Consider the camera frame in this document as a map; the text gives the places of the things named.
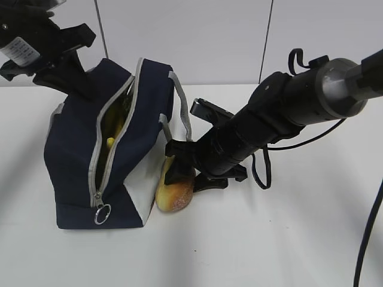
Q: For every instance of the brown bread roll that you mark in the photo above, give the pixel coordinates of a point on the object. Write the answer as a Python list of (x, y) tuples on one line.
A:
[(175, 196)]

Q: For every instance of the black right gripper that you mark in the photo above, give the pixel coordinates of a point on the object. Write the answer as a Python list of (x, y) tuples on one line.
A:
[(217, 154)]

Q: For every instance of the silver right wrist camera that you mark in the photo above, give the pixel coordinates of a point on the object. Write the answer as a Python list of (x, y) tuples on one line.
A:
[(210, 112)]

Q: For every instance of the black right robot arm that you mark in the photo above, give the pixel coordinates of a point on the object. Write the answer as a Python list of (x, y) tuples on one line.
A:
[(279, 108)]

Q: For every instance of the navy and white lunch bag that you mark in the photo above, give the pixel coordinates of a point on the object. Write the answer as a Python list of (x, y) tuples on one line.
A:
[(100, 188)]

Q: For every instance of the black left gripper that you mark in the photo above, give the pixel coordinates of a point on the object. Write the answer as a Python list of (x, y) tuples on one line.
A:
[(34, 44)]

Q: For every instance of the yellow banana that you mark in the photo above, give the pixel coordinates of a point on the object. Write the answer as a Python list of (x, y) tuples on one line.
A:
[(114, 121)]

